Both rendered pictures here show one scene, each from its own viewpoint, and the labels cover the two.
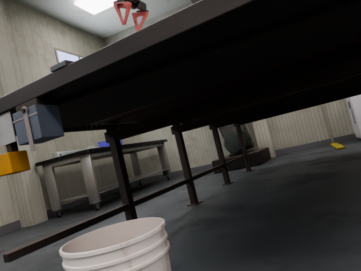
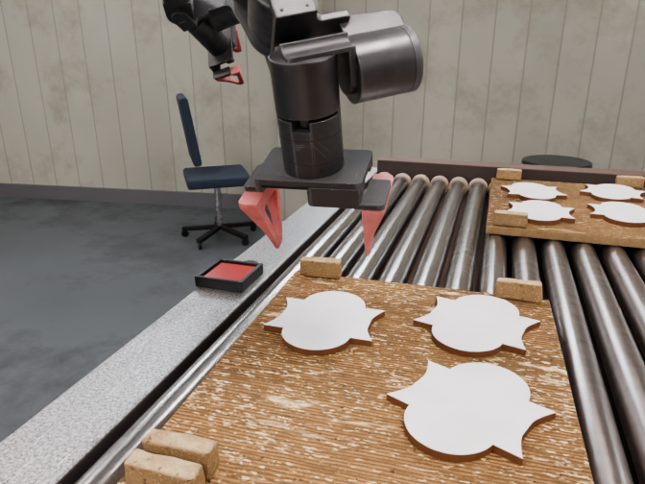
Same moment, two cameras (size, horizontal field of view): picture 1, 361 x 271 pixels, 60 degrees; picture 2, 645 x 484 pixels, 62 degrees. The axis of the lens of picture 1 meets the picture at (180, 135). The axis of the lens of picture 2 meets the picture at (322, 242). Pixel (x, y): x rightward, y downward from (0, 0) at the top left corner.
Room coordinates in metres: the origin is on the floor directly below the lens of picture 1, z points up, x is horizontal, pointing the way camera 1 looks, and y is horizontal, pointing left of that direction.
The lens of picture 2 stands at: (1.06, -0.43, 1.25)
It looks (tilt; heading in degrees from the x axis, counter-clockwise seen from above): 20 degrees down; 80
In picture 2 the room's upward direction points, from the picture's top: straight up
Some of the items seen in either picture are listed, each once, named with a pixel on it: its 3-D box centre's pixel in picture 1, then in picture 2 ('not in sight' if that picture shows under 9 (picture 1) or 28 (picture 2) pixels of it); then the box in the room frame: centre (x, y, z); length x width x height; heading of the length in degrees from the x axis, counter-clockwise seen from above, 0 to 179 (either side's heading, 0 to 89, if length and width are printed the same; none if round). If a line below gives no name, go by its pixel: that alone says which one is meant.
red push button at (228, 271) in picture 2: not in sight; (229, 275); (1.06, 0.33, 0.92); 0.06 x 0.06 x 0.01; 62
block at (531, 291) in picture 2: not in sight; (517, 289); (1.43, 0.15, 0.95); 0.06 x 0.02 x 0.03; 153
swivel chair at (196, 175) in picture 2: not in sight; (213, 169); (0.99, 3.19, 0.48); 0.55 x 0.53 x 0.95; 167
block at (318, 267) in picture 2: not in sight; (321, 267); (1.19, 0.27, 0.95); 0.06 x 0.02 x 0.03; 153
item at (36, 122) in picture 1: (37, 126); not in sight; (1.15, 0.51, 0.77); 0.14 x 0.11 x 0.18; 62
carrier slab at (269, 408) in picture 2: not in sight; (391, 368); (1.22, 0.03, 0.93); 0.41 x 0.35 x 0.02; 63
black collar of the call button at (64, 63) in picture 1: (66, 67); (229, 274); (1.06, 0.33, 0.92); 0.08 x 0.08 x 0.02; 62
